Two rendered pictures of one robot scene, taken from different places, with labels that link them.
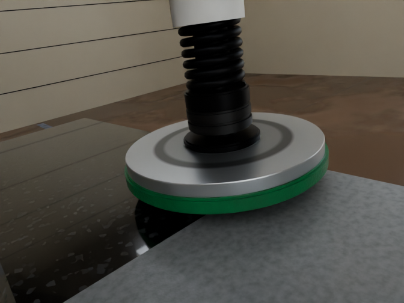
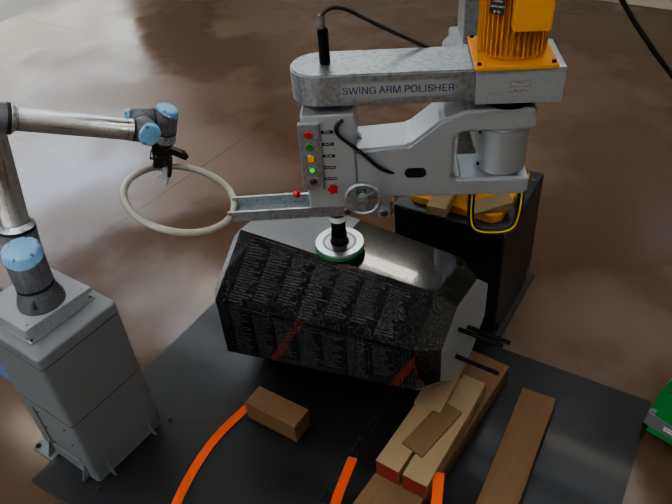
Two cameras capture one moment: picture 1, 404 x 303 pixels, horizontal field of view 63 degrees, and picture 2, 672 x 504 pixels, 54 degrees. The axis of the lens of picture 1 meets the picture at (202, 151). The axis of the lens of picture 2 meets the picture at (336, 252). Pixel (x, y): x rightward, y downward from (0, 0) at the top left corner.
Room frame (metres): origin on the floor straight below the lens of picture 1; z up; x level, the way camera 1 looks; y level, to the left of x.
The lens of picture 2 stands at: (2.57, -0.59, 2.71)
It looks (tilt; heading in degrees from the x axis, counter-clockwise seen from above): 39 degrees down; 166
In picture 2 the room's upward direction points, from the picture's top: 5 degrees counter-clockwise
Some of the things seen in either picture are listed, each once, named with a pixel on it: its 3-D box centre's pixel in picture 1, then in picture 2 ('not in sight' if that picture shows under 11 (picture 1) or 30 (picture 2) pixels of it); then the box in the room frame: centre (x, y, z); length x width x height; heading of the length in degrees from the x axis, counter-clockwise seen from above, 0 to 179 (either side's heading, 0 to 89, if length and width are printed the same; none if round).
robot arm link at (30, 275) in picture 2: not in sight; (26, 263); (0.25, -1.29, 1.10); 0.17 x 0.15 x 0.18; 12
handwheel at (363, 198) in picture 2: not in sight; (363, 194); (0.50, 0.05, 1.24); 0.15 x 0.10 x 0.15; 70
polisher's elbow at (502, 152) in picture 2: not in sight; (501, 142); (0.57, 0.60, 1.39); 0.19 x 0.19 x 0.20
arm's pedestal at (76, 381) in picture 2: not in sight; (79, 378); (0.27, -1.29, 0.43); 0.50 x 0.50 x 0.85; 39
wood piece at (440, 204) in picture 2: not in sight; (442, 200); (0.09, 0.58, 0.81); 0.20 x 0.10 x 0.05; 140
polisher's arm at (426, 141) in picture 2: not in sight; (431, 155); (0.49, 0.34, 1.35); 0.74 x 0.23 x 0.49; 70
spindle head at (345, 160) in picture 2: not in sight; (352, 152); (0.37, 0.05, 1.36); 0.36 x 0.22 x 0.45; 70
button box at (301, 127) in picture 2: not in sight; (311, 156); (0.43, -0.13, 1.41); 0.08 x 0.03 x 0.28; 70
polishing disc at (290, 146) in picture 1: (222, 144); (339, 242); (0.34, -0.02, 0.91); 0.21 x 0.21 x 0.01
